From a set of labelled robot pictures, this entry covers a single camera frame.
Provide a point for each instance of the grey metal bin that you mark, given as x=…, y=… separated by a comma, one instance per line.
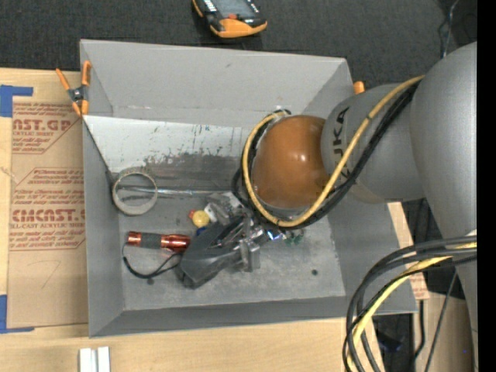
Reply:
x=217, y=83

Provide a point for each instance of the dark grey stapler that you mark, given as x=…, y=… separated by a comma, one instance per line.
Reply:
x=205, y=260

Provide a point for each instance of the yellow and red toy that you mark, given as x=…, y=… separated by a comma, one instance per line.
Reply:
x=200, y=218

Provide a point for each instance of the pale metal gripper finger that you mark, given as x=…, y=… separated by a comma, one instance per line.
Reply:
x=222, y=204
x=250, y=255

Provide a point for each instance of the small white block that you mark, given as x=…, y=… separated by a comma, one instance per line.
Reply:
x=210, y=211

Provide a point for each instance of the small blue piece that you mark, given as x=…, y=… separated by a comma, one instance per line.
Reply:
x=200, y=231

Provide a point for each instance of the brown cardboard board, red print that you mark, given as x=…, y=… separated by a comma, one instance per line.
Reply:
x=42, y=192

